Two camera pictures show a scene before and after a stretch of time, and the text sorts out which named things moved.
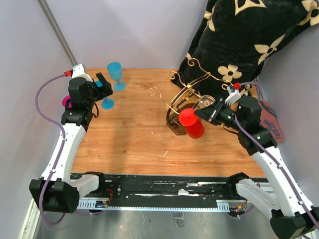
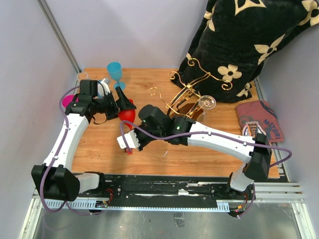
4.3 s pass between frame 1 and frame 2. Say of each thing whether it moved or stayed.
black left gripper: moved
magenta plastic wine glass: stayed
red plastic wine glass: moved
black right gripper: moved
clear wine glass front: stayed
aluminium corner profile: stayed
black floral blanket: stayed
